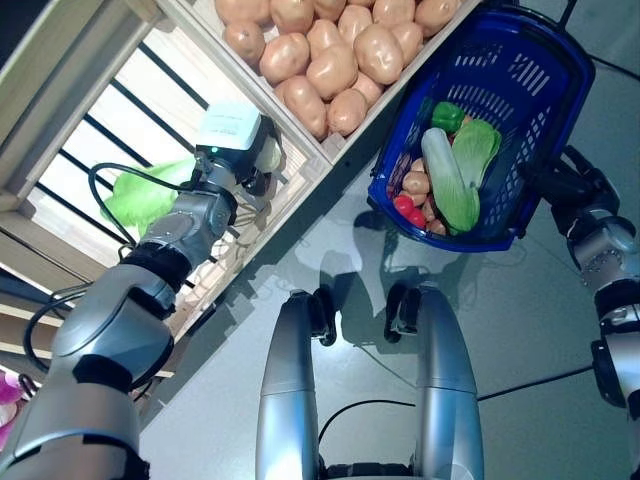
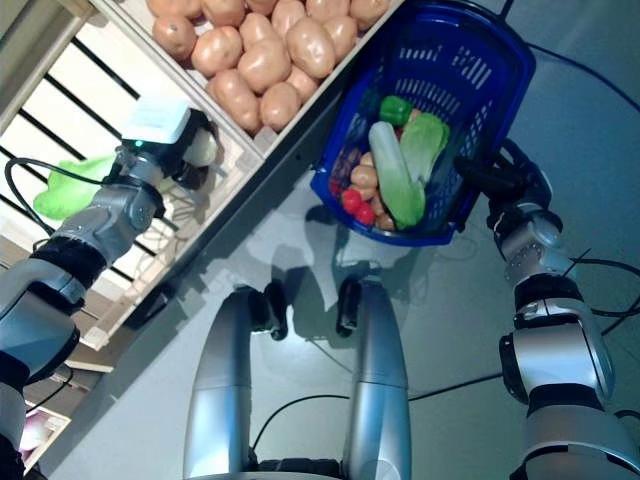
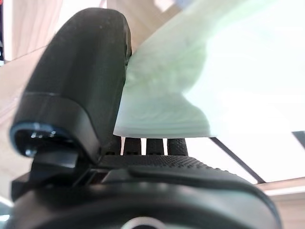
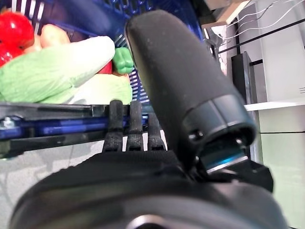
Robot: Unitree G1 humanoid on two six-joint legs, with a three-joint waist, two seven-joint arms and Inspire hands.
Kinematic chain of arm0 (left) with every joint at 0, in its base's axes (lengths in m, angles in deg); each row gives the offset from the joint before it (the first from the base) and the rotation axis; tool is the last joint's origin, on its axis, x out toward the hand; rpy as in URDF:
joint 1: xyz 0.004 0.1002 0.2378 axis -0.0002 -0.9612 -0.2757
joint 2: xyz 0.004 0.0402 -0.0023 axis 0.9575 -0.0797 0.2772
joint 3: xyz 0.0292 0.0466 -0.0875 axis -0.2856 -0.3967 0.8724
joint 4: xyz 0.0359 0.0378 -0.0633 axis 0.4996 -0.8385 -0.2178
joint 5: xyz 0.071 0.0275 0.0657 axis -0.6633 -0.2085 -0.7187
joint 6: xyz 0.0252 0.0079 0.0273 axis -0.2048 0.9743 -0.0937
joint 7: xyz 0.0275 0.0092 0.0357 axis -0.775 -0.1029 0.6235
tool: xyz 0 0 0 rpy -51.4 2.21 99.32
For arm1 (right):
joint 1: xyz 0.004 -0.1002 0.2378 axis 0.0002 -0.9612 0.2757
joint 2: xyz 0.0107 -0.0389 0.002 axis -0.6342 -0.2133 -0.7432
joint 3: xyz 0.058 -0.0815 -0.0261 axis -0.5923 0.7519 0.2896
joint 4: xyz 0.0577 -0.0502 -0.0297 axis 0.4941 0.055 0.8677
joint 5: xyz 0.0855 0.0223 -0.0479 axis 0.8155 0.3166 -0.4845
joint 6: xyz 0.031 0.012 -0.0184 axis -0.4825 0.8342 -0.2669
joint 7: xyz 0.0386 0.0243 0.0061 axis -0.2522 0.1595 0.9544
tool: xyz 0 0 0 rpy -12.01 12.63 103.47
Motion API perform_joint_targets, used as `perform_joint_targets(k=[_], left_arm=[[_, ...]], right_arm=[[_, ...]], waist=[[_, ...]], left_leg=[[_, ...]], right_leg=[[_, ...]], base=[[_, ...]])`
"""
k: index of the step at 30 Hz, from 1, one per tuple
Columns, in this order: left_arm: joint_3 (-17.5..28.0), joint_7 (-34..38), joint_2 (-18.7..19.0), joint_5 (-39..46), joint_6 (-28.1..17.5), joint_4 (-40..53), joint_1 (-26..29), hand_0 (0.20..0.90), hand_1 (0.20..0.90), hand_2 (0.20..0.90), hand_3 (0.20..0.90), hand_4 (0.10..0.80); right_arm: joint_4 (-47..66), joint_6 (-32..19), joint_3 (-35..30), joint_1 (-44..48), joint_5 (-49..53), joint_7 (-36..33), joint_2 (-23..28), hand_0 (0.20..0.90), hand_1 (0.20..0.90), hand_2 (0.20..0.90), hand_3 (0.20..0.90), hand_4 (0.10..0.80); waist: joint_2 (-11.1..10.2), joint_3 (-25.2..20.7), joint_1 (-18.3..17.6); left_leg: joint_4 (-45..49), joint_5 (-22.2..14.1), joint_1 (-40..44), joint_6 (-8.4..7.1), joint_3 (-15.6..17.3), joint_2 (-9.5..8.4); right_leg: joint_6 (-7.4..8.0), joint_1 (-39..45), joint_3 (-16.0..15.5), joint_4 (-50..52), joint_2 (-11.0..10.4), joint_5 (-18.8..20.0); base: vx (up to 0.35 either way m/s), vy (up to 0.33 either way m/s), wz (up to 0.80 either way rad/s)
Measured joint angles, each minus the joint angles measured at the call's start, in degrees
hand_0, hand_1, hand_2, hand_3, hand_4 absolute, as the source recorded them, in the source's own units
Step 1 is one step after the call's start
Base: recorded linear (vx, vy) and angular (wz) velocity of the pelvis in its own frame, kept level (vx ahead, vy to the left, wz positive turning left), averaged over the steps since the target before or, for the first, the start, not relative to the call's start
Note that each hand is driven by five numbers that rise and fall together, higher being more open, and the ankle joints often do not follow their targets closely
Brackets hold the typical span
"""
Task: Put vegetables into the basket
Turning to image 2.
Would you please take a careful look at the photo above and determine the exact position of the black cable by waist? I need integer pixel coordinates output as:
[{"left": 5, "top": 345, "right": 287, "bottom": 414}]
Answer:
[{"left": 248, "top": 394, "right": 352, "bottom": 451}]

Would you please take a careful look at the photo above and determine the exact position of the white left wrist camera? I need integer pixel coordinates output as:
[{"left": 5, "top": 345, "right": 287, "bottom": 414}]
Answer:
[{"left": 121, "top": 97, "right": 194, "bottom": 159}]

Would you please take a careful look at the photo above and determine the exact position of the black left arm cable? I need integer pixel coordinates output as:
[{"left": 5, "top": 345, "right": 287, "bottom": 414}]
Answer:
[{"left": 3, "top": 157, "right": 61, "bottom": 239}]

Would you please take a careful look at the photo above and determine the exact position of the wooden display shelf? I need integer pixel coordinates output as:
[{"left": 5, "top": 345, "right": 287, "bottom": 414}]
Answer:
[{"left": 0, "top": 0, "right": 406, "bottom": 471}]

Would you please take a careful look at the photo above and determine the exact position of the silver left robot leg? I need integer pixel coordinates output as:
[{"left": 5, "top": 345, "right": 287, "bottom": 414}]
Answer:
[{"left": 182, "top": 287, "right": 281, "bottom": 480}]

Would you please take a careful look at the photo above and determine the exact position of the blue plastic shopping basket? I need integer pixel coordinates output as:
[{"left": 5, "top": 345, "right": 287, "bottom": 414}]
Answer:
[{"left": 309, "top": 0, "right": 537, "bottom": 249}]

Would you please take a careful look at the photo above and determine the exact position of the silver right robot leg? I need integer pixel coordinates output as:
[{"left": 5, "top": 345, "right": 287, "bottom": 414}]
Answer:
[{"left": 342, "top": 277, "right": 414, "bottom": 480}]

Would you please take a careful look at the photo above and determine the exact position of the large napa cabbage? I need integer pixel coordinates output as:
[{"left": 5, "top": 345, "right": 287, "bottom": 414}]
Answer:
[
  {"left": 368, "top": 120, "right": 427, "bottom": 231},
  {"left": 32, "top": 127, "right": 220, "bottom": 221}
]

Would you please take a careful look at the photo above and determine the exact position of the small napa cabbage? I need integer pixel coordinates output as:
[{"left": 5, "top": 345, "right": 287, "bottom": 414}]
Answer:
[{"left": 399, "top": 112, "right": 451, "bottom": 187}]

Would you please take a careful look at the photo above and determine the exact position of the silver robot leg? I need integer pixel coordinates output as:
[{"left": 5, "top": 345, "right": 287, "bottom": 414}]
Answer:
[
  {"left": 182, "top": 287, "right": 281, "bottom": 480},
  {"left": 342, "top": 277, "right": 414, "bottom": 480}
]

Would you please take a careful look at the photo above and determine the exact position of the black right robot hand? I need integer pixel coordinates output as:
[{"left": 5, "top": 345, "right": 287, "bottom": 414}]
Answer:
[{"left": 452, "top": 139, "right": 552, "bottom": 210}]

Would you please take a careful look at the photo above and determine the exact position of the wooden crate with potatoes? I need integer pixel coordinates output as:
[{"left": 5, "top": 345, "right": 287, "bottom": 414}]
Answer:
[{"left": 89, "top": 0, "right": 406, "bottom": 161}]

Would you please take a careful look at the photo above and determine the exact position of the dark robot waist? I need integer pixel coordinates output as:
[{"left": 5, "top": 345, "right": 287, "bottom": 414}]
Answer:
[{"left": 247, "top": 457, "right": 349, "bottom": 480}]

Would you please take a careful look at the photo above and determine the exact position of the green bell pepper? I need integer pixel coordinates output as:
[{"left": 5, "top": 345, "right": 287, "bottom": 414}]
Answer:
[{"left": 378, "top": 95, "right": 415, "bottom": 126}]

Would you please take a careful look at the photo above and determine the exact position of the black robot foot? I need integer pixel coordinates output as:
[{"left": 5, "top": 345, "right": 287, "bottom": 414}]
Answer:
[
  {"left": 262, "top": 282, "right": 289, "bottom": 341},
  {"left": 335, "top": 279, "right": 364, "bottom": 337}
]

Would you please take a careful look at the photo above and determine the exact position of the black left robot foot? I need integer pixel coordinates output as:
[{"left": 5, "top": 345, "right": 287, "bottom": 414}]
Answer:
[{"left": 262, "top": 282, "right": 289, "bottom": 341}]

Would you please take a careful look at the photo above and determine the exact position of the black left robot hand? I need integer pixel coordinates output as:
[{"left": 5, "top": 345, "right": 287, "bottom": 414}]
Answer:
[{"left": 158, "top": 112, "right": 218, "bottom": 191}]

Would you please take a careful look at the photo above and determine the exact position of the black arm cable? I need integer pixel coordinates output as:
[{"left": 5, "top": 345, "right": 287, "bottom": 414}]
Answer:
[
  {"left": 567, "top": 252, "right": 640, "bottom": 321},
  {"left": 3, "top": 157, "right": 61, "bottom": 239}
]

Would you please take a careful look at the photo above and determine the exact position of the black right robot foot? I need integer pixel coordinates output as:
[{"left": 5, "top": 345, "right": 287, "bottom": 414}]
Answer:
[{"left": 335, "top": 279, "right": 364, "bottom": 337}]

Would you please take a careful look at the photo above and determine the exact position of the low wooden crate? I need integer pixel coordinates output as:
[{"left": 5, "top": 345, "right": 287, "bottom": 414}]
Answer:
[{"left": 19, "top": 399, "right": 74, "bottom": 471}]

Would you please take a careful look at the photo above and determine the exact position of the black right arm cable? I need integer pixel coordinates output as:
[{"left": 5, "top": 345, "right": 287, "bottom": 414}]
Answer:
[{"left": 567, "top": 252, "right": 640, "bottom": 321}]

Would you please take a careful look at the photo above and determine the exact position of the long black floor cable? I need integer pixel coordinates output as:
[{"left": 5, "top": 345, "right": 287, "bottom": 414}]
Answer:
[{"left": 524, "top": 42, "right": 640, "bottom": 112}]

